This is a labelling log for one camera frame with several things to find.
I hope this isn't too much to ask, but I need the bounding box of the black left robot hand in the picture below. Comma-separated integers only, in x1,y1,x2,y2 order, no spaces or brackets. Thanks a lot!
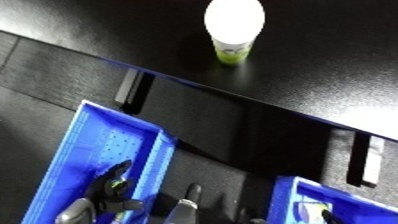
81,159,148,224

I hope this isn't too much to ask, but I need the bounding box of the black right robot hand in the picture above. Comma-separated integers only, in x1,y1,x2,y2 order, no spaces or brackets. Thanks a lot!
319,209,347,224

